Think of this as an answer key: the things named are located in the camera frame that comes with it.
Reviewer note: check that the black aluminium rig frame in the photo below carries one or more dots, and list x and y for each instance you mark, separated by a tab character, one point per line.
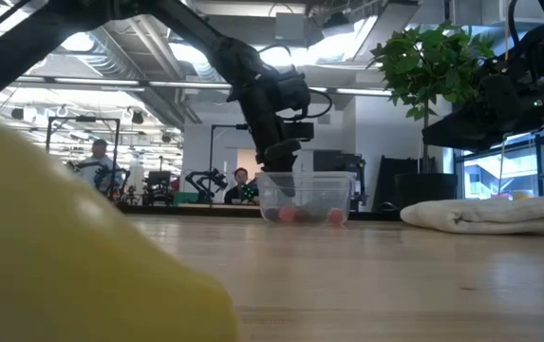
376	216

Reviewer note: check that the black plant pot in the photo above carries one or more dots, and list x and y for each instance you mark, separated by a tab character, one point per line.
425	190

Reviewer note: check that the red box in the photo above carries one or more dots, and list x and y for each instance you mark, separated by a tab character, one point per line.
500	195

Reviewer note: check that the green box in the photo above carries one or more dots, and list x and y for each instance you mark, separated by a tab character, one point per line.
185	197

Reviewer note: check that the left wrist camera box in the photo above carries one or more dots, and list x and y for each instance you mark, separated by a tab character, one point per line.
293	92

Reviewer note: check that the folded plaid cloth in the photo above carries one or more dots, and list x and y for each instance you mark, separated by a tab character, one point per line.
490	216

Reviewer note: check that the background black robot arm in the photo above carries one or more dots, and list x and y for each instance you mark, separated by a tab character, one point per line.
217	178

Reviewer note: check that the grey ceiling box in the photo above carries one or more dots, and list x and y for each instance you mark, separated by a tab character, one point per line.
290	26

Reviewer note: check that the yellow lemon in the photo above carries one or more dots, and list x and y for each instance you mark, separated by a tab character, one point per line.
62	237

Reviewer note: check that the clear plastic tupperware container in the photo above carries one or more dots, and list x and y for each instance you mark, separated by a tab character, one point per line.
343	195

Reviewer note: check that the black cart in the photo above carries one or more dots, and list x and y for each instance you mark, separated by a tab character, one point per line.
158	183

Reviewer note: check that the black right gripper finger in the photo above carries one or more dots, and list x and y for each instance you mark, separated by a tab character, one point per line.
478	119
475	142

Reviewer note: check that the black gantry frame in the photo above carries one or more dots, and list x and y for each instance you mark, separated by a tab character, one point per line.
242	127
85	119

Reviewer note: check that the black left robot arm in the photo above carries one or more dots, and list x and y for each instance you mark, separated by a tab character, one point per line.
39	33

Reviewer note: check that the ceiling light tube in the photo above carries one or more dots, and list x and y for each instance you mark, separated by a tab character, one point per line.
319	89
191	85
96	81
366	91

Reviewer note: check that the green leafy plant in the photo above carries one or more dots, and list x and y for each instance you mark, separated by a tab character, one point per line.
433	66

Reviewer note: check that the person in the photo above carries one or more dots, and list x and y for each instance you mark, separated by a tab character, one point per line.
100	166
240	178

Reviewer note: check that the black panel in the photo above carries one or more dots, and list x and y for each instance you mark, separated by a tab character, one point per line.
395	183

